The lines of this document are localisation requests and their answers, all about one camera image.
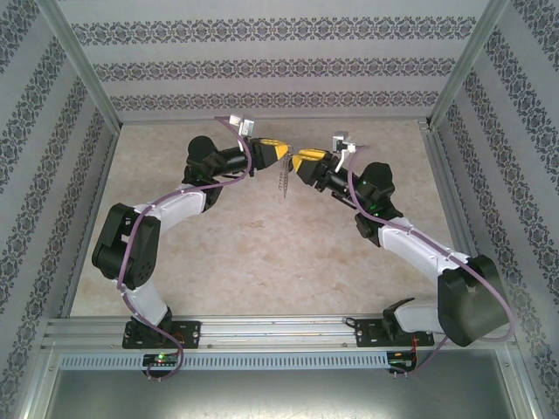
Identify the aluminium side rail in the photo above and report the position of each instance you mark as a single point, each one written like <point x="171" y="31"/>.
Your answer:
<point x="101" y="174"/>
<point x="445" y="183"/>

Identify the grey sheet metal panel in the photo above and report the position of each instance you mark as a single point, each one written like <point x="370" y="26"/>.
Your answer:
<point x="279" y="397"/>

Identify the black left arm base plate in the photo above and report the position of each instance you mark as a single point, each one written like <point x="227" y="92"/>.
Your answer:
<point x="190" y="334"/>

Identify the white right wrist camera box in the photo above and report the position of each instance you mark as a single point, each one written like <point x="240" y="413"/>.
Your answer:
<point x="341" y="140"/>

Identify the circuit board with green light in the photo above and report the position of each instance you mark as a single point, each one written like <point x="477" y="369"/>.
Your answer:
<point x="161" y="359"/>

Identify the aluminium frame post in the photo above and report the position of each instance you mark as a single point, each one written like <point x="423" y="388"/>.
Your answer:
<point x="467" y="65"/>
<point x="83" y="65"/>

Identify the aluminium mounting rail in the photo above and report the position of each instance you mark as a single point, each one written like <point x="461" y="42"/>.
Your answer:
<point x="279" y="331"/>

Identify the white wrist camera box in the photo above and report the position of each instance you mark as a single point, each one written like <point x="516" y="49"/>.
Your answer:
<point x="244" y="124"/>
<point x="341" y="140"/>

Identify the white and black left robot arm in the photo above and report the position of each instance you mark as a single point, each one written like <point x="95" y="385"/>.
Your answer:
<point x="124" y="249"/>

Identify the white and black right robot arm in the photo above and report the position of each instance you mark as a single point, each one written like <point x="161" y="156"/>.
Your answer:
<point x="410" y="244"/>

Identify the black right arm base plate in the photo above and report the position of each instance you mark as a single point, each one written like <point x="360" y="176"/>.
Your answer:
<point x="367" y="334"/>

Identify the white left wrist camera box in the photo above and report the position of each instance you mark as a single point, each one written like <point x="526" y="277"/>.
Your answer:
<point x="244" y="124"/>

